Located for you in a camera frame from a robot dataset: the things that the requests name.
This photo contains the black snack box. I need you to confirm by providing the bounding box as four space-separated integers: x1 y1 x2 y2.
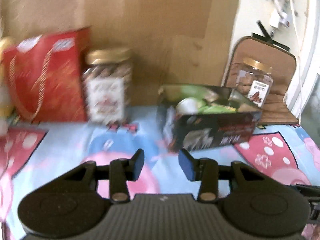
157 84 262 152

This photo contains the white cup in box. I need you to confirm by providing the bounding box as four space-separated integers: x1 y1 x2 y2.
176 98 199 114

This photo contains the peanut jar gold lid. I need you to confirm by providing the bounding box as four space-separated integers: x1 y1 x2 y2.
82 47 133 125

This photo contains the pecan jar gold lid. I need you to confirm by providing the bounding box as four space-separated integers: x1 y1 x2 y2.
235 57 273 108

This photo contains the yellow plush toy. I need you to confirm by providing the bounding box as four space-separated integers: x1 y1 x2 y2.
0 37 14 119

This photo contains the large cardboard sheet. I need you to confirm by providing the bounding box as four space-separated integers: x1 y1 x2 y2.
1 0 239 105

